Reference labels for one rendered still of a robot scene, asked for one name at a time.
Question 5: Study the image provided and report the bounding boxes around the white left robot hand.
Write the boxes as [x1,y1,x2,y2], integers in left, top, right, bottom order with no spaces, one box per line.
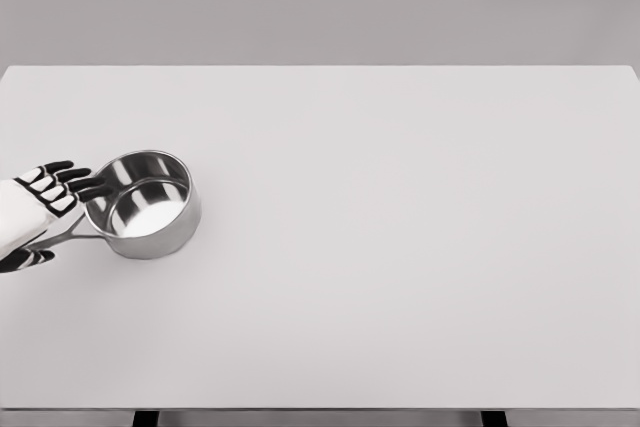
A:
[0,160,113,275]

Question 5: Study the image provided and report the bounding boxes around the stainless steel pot with handle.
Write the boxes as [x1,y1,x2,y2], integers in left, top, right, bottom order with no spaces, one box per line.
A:
[25,149,203,260]

